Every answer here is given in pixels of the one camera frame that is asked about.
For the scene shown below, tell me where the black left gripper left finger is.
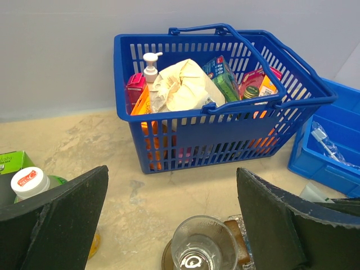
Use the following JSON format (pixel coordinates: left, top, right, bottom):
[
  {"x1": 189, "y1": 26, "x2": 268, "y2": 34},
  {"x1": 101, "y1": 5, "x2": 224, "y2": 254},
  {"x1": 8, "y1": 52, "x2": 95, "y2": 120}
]
[{"x1": 1, "y1": 165, "x2": 109, "y2": 269}]

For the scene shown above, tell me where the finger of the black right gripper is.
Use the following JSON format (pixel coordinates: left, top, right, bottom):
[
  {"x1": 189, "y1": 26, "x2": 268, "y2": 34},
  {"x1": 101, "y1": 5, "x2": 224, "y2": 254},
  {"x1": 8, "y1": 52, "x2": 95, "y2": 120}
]
[{"x1": 313, "y1": 197, "x2": 359, "y2": 217}]

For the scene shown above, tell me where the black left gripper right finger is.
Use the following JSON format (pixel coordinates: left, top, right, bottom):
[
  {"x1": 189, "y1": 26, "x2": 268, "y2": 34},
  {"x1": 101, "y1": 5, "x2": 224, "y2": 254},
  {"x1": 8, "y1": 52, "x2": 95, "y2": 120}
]
[{"x1": 237, "y1": 168, "x2": 359, "y2": 269}]

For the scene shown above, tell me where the clear acrylic toothbrush holder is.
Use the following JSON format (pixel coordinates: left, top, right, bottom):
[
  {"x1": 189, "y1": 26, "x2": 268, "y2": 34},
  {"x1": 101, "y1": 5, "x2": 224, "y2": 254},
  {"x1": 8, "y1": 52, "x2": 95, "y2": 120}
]
[{"x1": 224, "y1": 215, "x2": 254, "y2": 269}]

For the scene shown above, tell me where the clear plastic cup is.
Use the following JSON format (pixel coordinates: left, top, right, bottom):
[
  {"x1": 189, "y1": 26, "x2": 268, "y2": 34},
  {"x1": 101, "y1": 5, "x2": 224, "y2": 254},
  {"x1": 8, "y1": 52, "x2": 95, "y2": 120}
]
[{"x1": 171, "y1": 215, "x2": 239, "y2": 270}]

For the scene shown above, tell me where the white wrapped toothbrush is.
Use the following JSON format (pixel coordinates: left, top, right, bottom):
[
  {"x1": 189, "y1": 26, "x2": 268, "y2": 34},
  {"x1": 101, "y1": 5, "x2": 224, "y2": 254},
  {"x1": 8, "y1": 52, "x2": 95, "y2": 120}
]
[{"x1": 311, "y1": 121, "x2": 359, "y2": 170}]

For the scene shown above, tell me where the oval wooden tray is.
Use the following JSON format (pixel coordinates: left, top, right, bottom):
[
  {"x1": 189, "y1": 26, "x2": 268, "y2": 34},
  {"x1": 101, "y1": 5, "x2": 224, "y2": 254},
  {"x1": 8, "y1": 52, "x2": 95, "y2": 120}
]
[{"x1": 161, "y1": 240, "x2": 174, "y2": 270}]

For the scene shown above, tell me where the orange juice bottle green label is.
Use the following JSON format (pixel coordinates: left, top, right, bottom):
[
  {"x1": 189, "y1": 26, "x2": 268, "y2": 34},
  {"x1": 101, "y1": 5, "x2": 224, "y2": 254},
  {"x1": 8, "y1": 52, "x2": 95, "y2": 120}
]
[{"x1": 11, "y1": 166, "x2": 68, "y2": 203}]

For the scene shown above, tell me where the blue plastic divided bin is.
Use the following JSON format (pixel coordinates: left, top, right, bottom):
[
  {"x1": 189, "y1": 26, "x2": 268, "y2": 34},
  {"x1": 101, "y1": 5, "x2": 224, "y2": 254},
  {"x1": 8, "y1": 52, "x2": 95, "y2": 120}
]
[{"x1": 288, "y1": 80, "x2": 360, "y2": 197}]

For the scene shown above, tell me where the black green Gillette box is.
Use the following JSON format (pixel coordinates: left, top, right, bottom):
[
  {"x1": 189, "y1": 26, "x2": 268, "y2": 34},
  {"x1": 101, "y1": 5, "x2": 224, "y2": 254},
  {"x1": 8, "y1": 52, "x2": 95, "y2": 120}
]
[{"x1": 0, "y1": 151, "x2": 34, "y2": 207}]

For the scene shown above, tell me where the orange cardboard box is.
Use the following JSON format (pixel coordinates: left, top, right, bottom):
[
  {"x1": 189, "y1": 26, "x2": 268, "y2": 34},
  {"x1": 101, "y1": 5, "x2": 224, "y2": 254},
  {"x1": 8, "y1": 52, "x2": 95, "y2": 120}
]
[{"x1": 259, "y1": 75, "x2": 278, "y2": 97}]

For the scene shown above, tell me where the green glass bottle gold cap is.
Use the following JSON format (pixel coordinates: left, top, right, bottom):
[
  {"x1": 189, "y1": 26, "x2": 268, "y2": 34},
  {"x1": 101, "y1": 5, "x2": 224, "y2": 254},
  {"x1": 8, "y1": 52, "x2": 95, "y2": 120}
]
[{"x1": 243, "y1": 85, "x2": 259, "y2": 99}]

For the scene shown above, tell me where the orange scrub pack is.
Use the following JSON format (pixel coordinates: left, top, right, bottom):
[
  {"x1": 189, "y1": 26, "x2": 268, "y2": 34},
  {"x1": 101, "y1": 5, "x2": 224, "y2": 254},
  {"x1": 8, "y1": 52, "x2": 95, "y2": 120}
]
[{"x1": 131, "y1": 86, "x2": 162, "y2": 170}]

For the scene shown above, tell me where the pink scrubber pack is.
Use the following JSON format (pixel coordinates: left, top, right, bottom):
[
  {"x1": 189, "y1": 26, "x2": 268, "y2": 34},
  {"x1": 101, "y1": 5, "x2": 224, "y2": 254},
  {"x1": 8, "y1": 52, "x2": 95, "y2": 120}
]
[{"x1": 238, "y1": 68, "x2": 266, "y2": 100}]

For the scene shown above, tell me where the blue plastic shopping basket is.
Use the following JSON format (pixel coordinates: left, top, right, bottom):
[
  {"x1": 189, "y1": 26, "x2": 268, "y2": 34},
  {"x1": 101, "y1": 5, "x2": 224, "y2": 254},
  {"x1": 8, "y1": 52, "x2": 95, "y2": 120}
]
[{"x1": 113, "y1": 23, "x2": 338, "y2": 174}]

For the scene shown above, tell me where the magenta small box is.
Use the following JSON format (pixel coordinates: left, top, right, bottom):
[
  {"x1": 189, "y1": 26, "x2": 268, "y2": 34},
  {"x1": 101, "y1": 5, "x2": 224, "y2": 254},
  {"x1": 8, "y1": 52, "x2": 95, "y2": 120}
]
[{"x1": 126, "y1": 73, "x2": 146, "y2": 109}]

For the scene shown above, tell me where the green sponge pack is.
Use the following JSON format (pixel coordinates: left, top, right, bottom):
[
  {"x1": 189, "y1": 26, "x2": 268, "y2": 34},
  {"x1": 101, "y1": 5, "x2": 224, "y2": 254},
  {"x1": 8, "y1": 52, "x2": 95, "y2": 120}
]
[{"x1": 202, "y1": 55, "x2": 241, "y2": 102}]

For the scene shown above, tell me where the white crumpled paper bag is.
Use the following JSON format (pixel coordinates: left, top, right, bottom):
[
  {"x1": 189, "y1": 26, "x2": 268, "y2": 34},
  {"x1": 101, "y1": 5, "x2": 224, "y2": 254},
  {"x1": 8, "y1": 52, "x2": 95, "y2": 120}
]
[{"x1": 149, "y1": 59, "x2": 226, "y2": 113}]

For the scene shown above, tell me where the white pump dispenser bottle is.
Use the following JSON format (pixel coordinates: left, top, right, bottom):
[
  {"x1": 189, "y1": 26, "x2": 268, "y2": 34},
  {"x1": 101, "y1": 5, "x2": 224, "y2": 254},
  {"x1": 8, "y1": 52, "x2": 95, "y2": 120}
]
[{"x1": 143, "y1": 52, "x2": 163, "y2": 83}]

